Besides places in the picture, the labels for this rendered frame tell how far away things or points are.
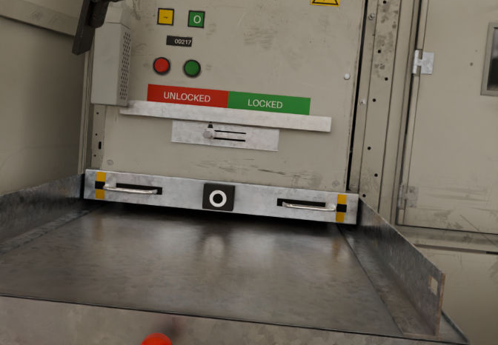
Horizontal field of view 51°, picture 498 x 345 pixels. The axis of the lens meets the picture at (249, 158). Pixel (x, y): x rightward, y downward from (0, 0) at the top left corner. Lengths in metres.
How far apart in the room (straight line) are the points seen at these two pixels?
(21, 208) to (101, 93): 0.24
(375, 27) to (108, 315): 0.89
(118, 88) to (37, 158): 0.30
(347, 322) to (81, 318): 0.28
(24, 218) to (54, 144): 0.37
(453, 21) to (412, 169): 0.34
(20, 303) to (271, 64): 0.64
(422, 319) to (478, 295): 0.71
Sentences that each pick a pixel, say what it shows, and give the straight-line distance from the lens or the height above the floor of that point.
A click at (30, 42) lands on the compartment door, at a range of 1.15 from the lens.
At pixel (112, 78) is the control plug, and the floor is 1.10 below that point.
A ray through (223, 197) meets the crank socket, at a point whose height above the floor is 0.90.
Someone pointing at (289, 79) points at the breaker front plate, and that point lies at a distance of 1.02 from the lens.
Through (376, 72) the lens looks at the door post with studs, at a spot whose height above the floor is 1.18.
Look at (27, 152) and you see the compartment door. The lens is 1.15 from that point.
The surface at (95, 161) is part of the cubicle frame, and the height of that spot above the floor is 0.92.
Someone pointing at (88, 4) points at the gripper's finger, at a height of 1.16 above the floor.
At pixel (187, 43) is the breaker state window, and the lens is 1.04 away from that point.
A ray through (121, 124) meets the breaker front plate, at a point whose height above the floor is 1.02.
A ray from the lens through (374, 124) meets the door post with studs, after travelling 1.22.
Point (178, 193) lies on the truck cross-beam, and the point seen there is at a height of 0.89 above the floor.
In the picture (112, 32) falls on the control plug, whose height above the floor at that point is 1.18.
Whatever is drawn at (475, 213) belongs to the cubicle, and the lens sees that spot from 1.27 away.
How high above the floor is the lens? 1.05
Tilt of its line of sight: 4 degrees down
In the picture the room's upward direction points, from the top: 5 degrees clockwise
